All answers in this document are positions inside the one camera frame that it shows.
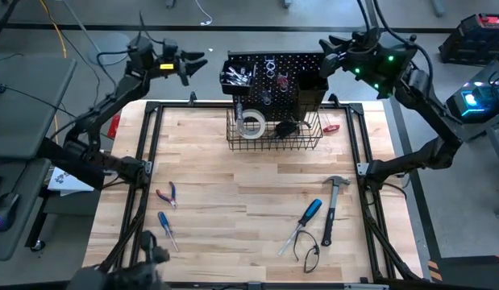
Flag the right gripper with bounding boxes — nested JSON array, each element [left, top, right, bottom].
[[318, 28, 418, 100]]

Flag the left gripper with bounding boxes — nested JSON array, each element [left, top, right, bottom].
[[150, 49, 209, 87]]

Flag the black pegboard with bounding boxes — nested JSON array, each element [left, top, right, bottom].
[[227, 50, 329, 122]]

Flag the black hex key set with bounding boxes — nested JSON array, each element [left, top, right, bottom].
[[274, 118, 314, 139]]

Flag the white tape roll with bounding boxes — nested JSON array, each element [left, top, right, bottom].
[[237, 108, 268, 140]]

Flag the black blue grip screwdriver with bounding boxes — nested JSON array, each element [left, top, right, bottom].
[[277, 197, 324, 257]]

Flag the small blue screwdriver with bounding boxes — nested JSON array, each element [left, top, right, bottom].
[[156, 210, 181, 253]]

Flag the black handled hammer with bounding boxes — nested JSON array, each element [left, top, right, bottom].
[[320, 175, 352, 248]]

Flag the wide black plastic bin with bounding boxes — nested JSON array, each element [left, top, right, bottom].
[[218, 59, 257, 97]]

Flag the tall black plastic bin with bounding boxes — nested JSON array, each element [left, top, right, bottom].
[[296, 75, 331, 114]]

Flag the silver pegboard hook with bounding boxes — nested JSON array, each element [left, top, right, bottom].
[[264, 56, 277, 80]]

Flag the grey floor stand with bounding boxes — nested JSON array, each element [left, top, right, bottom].
[[62, 0, 134, 67]]

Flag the red plastic object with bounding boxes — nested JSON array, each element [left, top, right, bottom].
[[106, 114, 123, 140]]

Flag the black red toolbox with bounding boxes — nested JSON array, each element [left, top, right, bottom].
[[437, 13, 499, 68]]

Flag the lit computer case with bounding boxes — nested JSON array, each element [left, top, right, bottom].
[[445, 53, 499, 126]]

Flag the grey desk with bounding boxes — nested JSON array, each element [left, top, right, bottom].
[[0, 157, 53, 261], [0, 52, 78, 160]]

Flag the white printed paper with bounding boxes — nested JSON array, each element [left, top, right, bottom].
[[47, 164, 98, 193]]

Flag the black computer mouse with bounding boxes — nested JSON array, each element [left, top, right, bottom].
[[0, 190, 22, 233]]

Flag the black yellow striped box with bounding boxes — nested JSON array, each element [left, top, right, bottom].
[[426, 254, 499, 290]]

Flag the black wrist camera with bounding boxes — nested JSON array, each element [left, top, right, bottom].
[[161, 38, 180, 60]]

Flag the white floor cable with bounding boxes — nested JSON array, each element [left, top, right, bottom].
[[191, 0, 214, 27]]

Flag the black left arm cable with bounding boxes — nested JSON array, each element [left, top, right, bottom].
[[95, 10, 165, 88]]

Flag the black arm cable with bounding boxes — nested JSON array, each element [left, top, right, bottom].
[[95, 10, 165, 88], [356, 0, 435, 100]]

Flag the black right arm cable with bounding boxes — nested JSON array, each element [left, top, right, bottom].
[[356, 0, 435, 100]]

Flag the black wire basket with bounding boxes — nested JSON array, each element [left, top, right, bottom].
[[225, 106, 325, 153]]

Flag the red blue handled pliers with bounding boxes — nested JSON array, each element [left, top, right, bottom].
[[156, 180, 179, 209]]

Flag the yellow cable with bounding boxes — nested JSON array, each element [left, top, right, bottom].
[[38, 0, 69, 145]]

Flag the black desk cable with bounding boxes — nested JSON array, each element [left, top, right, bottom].
[[0, 51, 85, 122]]

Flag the silver aluminium rail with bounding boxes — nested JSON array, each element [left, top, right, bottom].
[[344, 283, 391, 290]]

